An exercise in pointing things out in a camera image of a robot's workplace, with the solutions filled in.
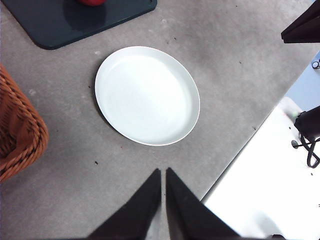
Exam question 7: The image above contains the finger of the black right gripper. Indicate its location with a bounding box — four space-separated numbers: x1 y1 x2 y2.
280 0 320 45

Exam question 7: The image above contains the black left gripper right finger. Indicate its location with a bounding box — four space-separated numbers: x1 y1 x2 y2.
165 166 242 240

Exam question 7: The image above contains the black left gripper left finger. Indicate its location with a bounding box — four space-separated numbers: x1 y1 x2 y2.
86 167 162 240

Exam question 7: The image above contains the red tomato with green stem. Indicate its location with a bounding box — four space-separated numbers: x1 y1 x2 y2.
76 0 107 7

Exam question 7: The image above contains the white round plate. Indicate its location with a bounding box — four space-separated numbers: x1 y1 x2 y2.
94 45 201 147

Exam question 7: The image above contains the brown wicker basket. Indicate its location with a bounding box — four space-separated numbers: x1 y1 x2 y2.
0 63 50 183

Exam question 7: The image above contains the dark rectangular cutting board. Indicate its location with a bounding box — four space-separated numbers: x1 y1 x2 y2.
2 0 159 50

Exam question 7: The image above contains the black camera on stand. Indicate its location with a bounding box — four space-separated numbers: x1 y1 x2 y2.
293 104 320 139

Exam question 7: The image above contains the black camera cable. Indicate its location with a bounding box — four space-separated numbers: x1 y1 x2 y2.
291 132 320 168

